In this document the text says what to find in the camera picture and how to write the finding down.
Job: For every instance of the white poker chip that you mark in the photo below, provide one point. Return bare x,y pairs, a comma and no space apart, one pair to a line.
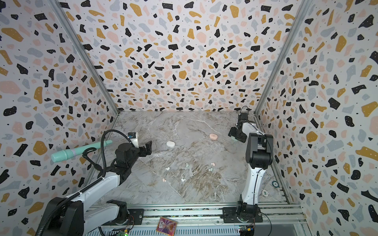
265,193

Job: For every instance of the white earbud charging case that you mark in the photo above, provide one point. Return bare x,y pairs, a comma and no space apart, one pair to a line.
170,144

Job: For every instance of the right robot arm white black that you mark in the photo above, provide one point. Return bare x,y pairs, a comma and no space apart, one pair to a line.
259,156

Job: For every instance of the mint green microphone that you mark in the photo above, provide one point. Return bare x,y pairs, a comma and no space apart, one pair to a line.
66,154

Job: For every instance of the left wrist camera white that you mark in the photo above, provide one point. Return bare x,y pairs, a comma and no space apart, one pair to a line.
133,136

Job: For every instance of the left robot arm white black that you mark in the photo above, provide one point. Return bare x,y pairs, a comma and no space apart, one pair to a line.
72,216

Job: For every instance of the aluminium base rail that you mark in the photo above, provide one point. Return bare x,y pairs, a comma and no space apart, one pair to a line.
213,219

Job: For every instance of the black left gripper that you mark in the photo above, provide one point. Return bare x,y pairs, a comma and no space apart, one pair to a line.
149,151

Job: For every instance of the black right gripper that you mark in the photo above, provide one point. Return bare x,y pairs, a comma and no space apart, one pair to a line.
238,133

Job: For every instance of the colourful card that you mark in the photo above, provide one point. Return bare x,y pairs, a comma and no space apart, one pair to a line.
166,226

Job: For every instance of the pink earbud charging case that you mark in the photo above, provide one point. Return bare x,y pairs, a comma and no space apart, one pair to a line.
213,137

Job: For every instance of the green poker chip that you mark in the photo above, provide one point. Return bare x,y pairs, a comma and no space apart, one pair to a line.
275,184

